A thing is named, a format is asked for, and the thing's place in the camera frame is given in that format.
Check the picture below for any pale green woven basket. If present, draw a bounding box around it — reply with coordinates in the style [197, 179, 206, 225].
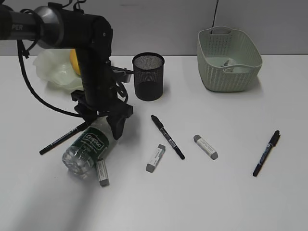
[197, 26, 263, 92]

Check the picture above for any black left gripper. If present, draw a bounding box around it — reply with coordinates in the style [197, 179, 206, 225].
[71, 90, 133, 140]

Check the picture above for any white waste paper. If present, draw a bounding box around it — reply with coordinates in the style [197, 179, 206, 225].
[220, 58, 237, 73]

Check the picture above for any black mesh pen holder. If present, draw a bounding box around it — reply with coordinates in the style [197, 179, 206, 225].
[132, 52, 165, 102]

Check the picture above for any grey white eraser right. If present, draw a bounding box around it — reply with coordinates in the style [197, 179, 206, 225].
[193, 135, 218, 160]

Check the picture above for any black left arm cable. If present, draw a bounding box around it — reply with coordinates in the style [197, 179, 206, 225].
[16, 39, 85, 118]

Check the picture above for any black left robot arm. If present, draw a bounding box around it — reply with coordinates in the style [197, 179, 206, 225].
[0, 2, 133, 139]

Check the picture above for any grey white eraser middle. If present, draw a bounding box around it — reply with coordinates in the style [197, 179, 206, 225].
[146, 144, 166, 173]

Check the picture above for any grey white eraser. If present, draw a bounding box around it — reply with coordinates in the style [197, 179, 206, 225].
[96, 159, 110, 187]
[146, 144, 166, 173]
[193, 135, 218, 160]

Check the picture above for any grey white eraser left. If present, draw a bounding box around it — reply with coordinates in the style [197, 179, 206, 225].
[96, 159, 110, 187]

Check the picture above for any pale green wavy plate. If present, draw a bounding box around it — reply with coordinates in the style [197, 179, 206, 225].
[33, 49, 83, 92]

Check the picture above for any yellow mango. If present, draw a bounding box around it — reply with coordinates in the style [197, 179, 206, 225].
[69, 49, 81, 76]

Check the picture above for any clear plastic water bottle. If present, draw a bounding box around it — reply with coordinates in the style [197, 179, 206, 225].
[62, 117, 117, 177]

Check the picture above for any black marker pen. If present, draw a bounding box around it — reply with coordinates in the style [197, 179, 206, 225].
[151, 115, 185, 160]
[253, 130, 281, 177]
[39, 122, 88, 155]

